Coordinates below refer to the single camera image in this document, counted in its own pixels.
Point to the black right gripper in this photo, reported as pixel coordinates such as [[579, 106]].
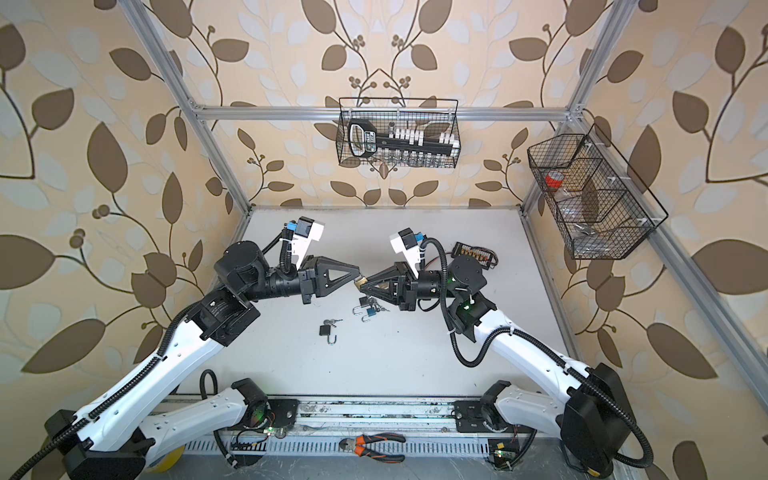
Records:
[[393, 295]]

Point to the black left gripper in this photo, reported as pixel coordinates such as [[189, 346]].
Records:
[[313, 269]]

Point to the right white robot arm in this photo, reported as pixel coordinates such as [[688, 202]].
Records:
[[587, 408]]

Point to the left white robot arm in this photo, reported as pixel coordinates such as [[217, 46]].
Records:
[[117, 436]]

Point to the black padlock open shackle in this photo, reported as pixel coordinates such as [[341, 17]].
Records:
[[327, 331]]

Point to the black parallel charging board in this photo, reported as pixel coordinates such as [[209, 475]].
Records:
[[487, 258]]

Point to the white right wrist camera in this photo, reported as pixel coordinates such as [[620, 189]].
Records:
[[408, 243]]

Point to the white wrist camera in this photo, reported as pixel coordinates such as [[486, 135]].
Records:
[[301, 234], [408, 243]]

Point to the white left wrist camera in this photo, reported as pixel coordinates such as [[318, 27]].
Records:
[[301, 234]]

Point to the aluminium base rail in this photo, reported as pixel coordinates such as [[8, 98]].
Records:
[[350, 416]]

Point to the black socket holder rail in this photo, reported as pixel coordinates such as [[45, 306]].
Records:
[[364, 140]]

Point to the back wire basket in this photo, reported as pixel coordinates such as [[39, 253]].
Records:
[[432, 114]]

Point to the side wire basket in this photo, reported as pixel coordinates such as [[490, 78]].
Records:
[[604, 209]]

